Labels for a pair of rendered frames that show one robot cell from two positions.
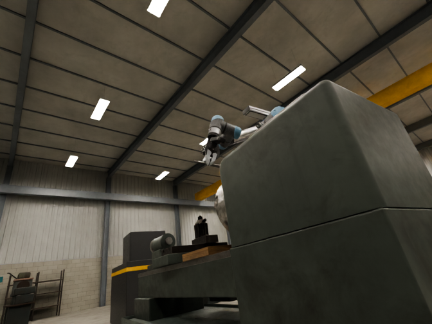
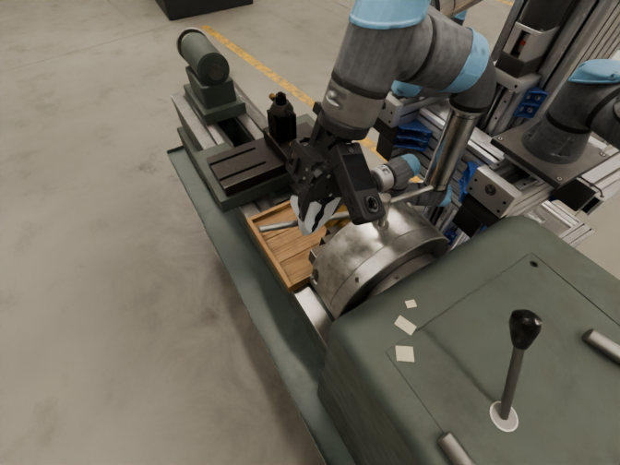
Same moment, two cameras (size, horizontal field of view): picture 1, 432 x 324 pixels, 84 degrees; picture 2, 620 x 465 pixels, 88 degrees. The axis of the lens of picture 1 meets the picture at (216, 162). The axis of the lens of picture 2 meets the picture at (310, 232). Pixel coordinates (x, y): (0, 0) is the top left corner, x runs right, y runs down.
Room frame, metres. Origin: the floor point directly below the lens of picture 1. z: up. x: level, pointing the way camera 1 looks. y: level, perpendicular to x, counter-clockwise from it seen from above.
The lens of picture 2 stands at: (0.82, 0.01, 1.75)
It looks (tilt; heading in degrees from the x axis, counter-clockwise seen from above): 54 degrees down; 4
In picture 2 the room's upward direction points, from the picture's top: straight up
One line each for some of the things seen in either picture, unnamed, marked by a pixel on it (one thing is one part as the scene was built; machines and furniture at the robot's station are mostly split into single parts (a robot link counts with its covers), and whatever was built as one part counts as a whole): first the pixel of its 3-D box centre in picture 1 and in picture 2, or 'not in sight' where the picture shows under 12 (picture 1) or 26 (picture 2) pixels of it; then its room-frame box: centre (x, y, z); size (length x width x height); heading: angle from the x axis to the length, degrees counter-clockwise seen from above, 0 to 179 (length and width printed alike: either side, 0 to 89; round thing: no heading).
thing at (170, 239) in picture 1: (163, 252); (208, 74); (2.21, 0.58, 1.01); 0.30 x 0.20 x 0.29; 36
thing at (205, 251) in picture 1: (222, 251); (314, 231); (1.46, 0.05, 0.89); 0.36 x 0.30 x 0.04; 126
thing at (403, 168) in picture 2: not in sight; (399, 171); (1.57, -0.21, 1.08); 0.11 x 0.08 x 0.09; 126
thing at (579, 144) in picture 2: not in sight; (561, 131); (1.61, -0.62, 1.21); 0.15 x 0.15 x 0.10
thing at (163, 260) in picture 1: (195, 258); (269, 157); (1.81, 0.25, 0.90); 0.53 x 0.30 x 0.06; 126
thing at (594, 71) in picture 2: not in sight; (594, 92); (1.60, -0.62, 1.33); 0.13 x 0.12 x 0.14; 23
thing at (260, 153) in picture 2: (195, 249); (269, 156); (1.75, 0.23, 0.95); 0.43 x 0.18 x 0.04; 126
